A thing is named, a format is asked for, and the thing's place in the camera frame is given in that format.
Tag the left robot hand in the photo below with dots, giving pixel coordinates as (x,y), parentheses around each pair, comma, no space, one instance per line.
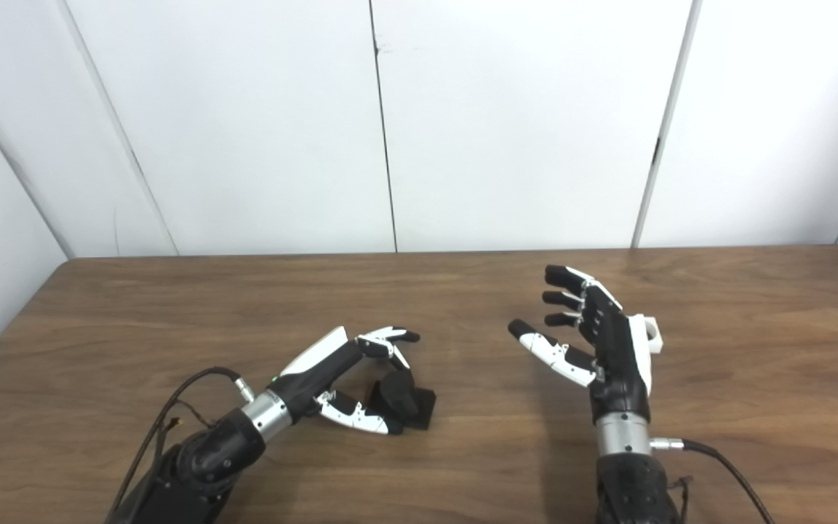
(346,378)

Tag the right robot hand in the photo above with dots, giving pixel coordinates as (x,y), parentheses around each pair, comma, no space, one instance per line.
(608,349)

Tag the white square piece with hole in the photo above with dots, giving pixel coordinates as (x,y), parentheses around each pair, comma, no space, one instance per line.
(650,335)

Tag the black peg with square base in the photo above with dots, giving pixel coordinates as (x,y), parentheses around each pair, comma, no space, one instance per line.
(404,400)

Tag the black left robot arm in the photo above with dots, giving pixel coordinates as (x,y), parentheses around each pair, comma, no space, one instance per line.
(201,466)

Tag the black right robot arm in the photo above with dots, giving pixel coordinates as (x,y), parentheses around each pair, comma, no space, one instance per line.
(633,473)

